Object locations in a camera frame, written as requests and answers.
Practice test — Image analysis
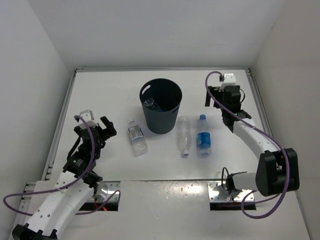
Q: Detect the blue label bottle white cap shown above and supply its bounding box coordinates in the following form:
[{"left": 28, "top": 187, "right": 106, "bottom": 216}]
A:
[{"left": 143, "top": 97, "right": 165, "bottom": 113}]

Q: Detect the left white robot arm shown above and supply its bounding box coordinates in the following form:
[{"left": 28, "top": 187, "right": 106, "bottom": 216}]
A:
[{"left": 12, "top": 111, "right": 121, "bottom": 240}]

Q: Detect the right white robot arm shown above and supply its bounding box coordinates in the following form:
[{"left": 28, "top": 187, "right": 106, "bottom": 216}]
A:
[{"left": 205, "top": 85, "right": 300, "bottom": 197}]

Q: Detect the dark grey plastic bin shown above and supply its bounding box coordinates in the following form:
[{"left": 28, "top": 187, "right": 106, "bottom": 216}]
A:
[{"left": 139, "top": 78, "right": 183, "bottom": 134}]

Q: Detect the clear bottle white grey label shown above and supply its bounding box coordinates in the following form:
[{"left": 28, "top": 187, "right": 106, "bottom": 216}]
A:
[{"left": 128, "top": 120, "right": 148, "bottom": 157}]

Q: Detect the clear crushed bottle blue cap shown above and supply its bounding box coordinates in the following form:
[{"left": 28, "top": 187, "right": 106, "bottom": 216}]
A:
[{"left": 177, "top": 115, "right": 192, "bottom": 158}]

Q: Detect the white front cover board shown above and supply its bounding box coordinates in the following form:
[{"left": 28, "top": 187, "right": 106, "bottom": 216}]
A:
[{"left": 61, "top": 181, "right": 309, "bottom": 240}]

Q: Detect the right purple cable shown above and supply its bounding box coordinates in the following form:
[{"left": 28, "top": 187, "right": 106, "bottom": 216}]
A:
[{"left": 204, "top": 71, "right": 291, "bottom": 219}]

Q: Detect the purple cable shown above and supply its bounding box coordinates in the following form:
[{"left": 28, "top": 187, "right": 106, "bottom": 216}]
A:
[
  {"left": 2, "top": 114, "right": 121, "bottom": 216},
  {"left": 204, "top": 71, "right": 291, "bottom": 219}
]

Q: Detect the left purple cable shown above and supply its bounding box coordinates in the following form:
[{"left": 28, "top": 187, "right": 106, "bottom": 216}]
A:
[{"left": 2, "top": 114, "right": 121, "bottom": 216}]

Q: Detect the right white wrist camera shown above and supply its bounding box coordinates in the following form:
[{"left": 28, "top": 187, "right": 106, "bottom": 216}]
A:
[{"left": 219, "top": 73, "right": 236, "bottom": 92}]

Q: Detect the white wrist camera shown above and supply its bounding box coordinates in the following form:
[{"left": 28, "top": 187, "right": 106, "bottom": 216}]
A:
[
  {"left": 219, "top": 73, "right": 236, "bottom": 92},
  {"left": 78, "top": 109, "right": 99, "bottom": 128}
]

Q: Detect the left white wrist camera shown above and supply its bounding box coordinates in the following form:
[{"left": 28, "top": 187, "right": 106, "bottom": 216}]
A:
[{"left": 78, "top": 109, "right": 99, "bottom": 128}]

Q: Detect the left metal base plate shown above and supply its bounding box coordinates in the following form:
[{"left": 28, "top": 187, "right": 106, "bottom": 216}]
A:
[{"left": 93, "top": 181, "right": 121, "bottom": 204}]

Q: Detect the metal base plate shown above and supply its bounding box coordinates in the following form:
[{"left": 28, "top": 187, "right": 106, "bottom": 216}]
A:
[
  {"left": 93, "top": 181, "right": 121, "bottom": 204},
  {"left": 207, "top": 180, "right": 251, "bottom": 204}
]

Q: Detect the left aluminium frame rail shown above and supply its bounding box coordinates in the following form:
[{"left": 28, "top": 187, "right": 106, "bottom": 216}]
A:
[{"left": 41, "top": 68, "right": 78, "bottom": 181}]

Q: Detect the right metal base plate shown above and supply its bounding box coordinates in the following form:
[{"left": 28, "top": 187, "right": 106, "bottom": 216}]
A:
[{"left": 207, "top": 180, "right": 251, "bottom": 204}]

